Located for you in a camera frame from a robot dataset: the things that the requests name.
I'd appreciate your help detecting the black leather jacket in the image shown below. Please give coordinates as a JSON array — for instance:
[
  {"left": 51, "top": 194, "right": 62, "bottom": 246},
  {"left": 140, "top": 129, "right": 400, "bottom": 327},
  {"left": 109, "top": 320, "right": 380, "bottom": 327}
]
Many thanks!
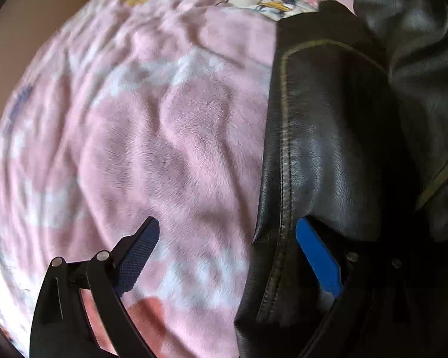
[{"left": 234, "top": 0, "right": 448, "bottom": 357}]

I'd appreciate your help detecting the pink patterned bed blanket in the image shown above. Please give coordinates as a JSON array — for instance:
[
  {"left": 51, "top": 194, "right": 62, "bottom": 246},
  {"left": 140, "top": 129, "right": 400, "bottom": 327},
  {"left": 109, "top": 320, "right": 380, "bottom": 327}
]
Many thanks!
[{"left": 0, "top": 0, "right": 353, "bottom": 357}]

